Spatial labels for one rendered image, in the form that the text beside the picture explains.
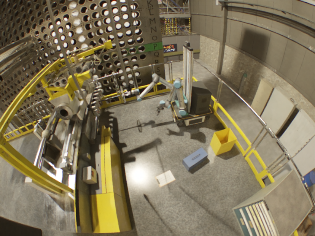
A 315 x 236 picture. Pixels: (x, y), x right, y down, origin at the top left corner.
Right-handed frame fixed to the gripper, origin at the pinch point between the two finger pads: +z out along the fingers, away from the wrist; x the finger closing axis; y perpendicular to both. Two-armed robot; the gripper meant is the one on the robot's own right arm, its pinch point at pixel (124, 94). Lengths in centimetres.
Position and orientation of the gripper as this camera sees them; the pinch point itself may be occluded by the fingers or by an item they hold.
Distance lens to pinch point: 291.7
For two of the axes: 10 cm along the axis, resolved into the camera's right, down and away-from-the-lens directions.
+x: -2.7, -8.4, 4.7
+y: 0.3, 4.8, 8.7
